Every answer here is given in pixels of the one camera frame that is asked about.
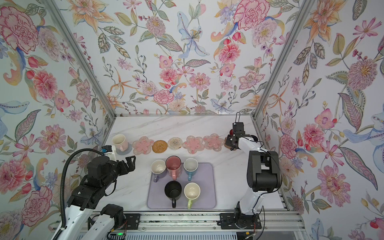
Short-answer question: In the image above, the grey round coaster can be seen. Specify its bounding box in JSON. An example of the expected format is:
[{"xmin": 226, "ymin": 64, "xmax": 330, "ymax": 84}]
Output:
[{"xmin": 116, "ymin": 144, "xmax": 133, "ymax": 156}]

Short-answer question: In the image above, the cream mug pink handle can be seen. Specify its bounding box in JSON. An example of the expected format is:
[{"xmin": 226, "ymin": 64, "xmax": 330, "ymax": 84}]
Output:
[{"xmin": 112, "ymin": 134, "xmax": 129, "ymax": 152}]

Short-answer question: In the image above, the cream mug purple handle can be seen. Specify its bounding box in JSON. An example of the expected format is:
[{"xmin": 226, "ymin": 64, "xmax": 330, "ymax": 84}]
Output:
[{"xmin": 151, "ymin": 160, "xmax": 168, "ymax": 183}]

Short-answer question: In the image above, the woven tan round coaster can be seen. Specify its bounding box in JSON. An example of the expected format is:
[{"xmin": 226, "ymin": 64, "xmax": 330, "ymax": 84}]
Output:
[{"xmin": 152, "ymin": 140, "xmax": 168, "ymax": 154}]

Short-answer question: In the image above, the colourful patterned round coaster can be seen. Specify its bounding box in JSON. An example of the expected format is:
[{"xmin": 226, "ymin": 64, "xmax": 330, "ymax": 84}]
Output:
[{"xmin": 168, "ymin": 137, "xmax": 183, "ymax": 151}]

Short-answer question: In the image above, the black mug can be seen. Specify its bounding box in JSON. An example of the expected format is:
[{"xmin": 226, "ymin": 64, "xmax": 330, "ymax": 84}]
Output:
[{"xmin": 165, "ymin": 181, "xmax": 183, "ymax": 209}]

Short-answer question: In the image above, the cream mug green handle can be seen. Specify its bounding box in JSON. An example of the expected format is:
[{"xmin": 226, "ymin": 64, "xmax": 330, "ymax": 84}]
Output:
[{"xmin": 184, "ymin": 183, "xmax": 201, "ymax": 210}]

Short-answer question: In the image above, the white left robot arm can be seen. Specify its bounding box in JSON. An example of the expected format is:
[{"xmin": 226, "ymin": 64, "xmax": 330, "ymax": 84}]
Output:
[{"xmin": 53, "ymin": 156, "xmax": 137, "ymax": 240}]

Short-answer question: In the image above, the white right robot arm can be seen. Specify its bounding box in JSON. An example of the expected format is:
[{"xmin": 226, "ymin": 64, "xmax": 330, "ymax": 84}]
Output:
[{"xmin": 225, "ymin": 122, "xmax": 282, "ymax": 224}]

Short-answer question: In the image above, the cork paw coaster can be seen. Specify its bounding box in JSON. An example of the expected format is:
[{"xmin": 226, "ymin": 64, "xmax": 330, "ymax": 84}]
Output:
[{"xmin": 224, "ymin": 143, "xmax": 236, "ymax": 151}]

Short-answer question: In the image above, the lilac tray mat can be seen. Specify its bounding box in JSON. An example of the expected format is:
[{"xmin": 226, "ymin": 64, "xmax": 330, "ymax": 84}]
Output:
[{"xmin": 147, "ymin": 163, "xmax": 217, "ymax": 211}]

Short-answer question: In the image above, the aluminium corner post right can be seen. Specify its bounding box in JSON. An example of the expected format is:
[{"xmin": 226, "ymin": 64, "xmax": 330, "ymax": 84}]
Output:
[{"xmin": 253, "ymin": 1, "xmax": 314, "ymax": 120}]

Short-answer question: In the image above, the aluminium corner post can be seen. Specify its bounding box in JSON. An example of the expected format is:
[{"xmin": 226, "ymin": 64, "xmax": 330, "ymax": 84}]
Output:
[
  {"xmin": 253, "ymin": 1, "xmax": 314, "ymax": 120},
  {"xmin": 42, "ymin": 0, "xmax": 117, "ymax": 121}
]

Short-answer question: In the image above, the white mug blue handle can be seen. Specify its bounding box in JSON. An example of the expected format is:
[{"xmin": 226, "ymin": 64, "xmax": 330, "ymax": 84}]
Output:
[{"xmin": 184, "ymin": 158, "xmax": 199, "ymax": 182}]

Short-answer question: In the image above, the black corrugated cable hose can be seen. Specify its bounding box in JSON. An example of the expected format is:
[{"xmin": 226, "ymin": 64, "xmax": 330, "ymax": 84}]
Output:
[{"xmin": 50, "ymin": 148, "xmax": 104, "ymax": 240}]

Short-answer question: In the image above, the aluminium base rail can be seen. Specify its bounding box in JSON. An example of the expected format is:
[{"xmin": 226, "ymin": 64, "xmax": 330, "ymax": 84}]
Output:
[{"xmin": 47, "ymin": 209, "xmax": 307, "ymax": 240}]

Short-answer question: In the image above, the aluminium corner post left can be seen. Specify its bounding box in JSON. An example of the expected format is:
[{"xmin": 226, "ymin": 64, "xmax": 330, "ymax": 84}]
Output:
[{"xmin": 42, "ymin": 0, "xmax": 117, "ymax": 121}]

